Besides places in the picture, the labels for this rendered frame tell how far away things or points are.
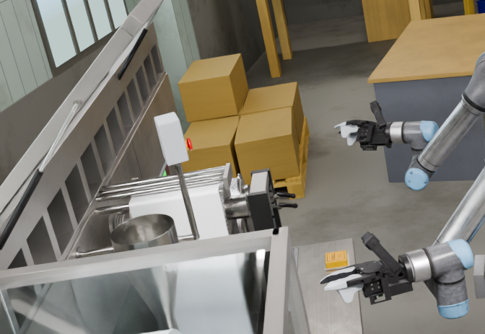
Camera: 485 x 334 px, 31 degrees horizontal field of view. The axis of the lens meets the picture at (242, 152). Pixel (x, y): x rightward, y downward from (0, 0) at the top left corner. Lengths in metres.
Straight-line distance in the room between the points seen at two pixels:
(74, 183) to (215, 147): 3.32
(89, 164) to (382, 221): 2.97
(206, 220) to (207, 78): 3.78
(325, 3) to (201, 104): 4.38
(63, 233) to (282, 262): 0.84
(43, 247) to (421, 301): 2.62
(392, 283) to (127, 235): 0.65
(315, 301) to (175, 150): 0.93
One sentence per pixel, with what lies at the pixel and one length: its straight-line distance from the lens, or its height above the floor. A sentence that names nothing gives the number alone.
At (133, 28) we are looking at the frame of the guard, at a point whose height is 1.99.
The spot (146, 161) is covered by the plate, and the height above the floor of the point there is 1.32.
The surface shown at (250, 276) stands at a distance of 1.44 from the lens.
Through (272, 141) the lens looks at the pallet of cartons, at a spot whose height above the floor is 0.41.
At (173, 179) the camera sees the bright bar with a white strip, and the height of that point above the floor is 1.46.
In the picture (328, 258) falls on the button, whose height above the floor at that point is 0.92.
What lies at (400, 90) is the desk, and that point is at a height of 0.61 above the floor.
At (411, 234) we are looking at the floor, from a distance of 4.92.
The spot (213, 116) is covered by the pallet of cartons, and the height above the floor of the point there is 0.45.
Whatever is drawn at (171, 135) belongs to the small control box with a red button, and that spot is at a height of 1.68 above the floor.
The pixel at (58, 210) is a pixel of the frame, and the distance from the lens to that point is 2.12.
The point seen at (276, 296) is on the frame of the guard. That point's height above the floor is 1.60.
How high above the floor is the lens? 2.27
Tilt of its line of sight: 20 degrees down
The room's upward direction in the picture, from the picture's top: 12 degrees counter-clockwise
